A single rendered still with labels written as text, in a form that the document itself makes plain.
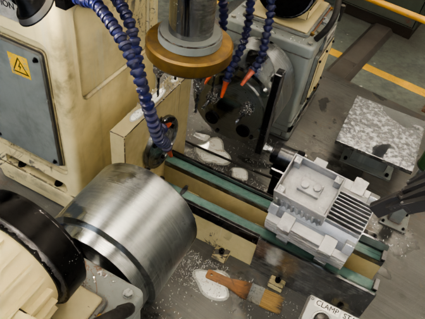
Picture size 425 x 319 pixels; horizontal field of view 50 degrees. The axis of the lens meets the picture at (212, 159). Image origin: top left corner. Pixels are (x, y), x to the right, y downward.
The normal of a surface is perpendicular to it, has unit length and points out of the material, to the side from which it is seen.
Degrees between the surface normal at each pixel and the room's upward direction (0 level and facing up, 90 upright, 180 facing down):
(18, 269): 41
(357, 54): 0
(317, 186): 23
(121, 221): 13
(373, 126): 0
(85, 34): 90
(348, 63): 0
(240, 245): 90
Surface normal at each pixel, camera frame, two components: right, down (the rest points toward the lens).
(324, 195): -0.11, -0.41
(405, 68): 0.11, -0.69
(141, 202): 0.36, -0.54
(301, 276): -0.46, 0.60
